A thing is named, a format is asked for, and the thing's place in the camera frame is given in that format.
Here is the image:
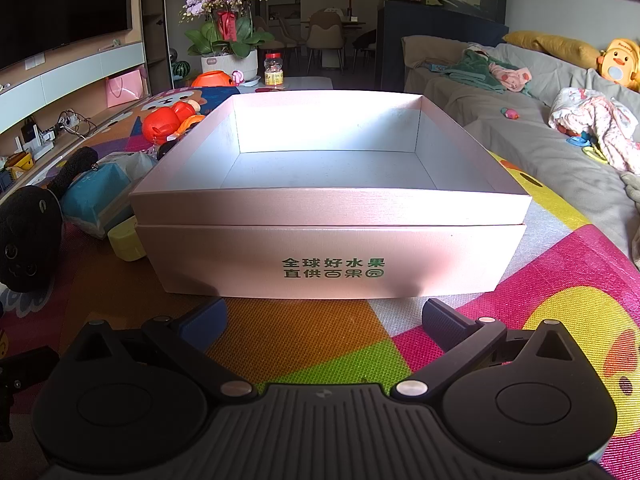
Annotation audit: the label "yellow duck plush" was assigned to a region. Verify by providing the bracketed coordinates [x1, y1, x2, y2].
[596, 37, 640, 92]

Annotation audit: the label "white router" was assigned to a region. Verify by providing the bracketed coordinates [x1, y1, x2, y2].
[15, 135, 56, 162]

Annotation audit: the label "red doll toy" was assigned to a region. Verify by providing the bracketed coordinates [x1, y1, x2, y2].
[142, 101, 201, 149]

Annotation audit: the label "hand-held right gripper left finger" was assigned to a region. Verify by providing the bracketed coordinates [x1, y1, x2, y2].
[75, 297, 257, 402]

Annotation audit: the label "black plush toy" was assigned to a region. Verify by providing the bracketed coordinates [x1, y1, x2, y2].
[0, 147, 99, 294]

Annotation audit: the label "yellow plastic container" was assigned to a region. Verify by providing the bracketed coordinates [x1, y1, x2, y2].
[107, 217, 147, 263]

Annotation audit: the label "blue tissue pack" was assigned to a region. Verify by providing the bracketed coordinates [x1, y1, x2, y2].
[61, 152, 158, 239]

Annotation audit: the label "pink paper bag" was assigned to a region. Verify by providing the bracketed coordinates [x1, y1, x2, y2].
[105, 70, 146, 108]

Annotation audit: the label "white patterned baby clothes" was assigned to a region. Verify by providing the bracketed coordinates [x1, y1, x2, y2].
[548, 87, 640, 176]

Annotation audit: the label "power strip with cables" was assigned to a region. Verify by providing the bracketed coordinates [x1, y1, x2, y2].
[56, 110, 97, 137]

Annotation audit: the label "white low table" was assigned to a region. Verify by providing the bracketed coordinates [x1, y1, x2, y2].
[255, 76, 335, 92]

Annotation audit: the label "pink cardboard box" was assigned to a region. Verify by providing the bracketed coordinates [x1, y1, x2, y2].
[129, 91, 533, 298]

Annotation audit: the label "television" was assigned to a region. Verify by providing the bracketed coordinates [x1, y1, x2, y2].
[0, 0, 135, 72]

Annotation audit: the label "grey sofa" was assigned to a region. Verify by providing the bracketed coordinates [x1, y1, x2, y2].
[402, 35, 640, 271]

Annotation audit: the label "television cabinet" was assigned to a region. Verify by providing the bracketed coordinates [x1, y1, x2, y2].
[0, 40, 151, 201]

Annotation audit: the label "orange plastic toy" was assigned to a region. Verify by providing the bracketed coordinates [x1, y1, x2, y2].
[191, 71, 236, 89]

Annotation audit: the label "dining table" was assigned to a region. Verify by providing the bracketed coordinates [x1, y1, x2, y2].
[300, 17, 366, 29]

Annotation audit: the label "yellow small box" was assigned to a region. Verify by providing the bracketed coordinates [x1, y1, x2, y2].
[2, 152, 36, 181]

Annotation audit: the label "beige dining chair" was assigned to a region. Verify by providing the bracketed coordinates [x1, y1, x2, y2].
[306, 10, 345, 68]

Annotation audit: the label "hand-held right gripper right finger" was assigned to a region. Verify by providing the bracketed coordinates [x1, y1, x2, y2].
[391, 297, 582, 402]

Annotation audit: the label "beige blanket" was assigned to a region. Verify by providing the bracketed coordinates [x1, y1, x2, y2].
[402, 35, 481, 68]

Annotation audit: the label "purple orchid in white pot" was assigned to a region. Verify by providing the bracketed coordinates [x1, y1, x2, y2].
[181, 0, 276, 81]

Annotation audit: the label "grey cloth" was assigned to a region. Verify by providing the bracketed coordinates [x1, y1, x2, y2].
[620, 172, 640, 268]

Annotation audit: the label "red-lidded clear jar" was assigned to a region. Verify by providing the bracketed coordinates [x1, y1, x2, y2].
[263, 52, 285, 87]

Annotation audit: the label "yellow pillow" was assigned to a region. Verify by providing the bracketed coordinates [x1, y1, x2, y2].
[502, 30, 603, 68]

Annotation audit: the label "green garment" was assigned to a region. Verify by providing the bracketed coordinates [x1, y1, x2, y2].
[440, 50, 506, 93]

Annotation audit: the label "colourful play mat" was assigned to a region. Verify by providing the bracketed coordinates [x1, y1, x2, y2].
[0, 85, 640, 480]

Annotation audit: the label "pink garment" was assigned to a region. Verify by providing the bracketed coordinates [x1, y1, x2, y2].
[490, 62, 533, 95]

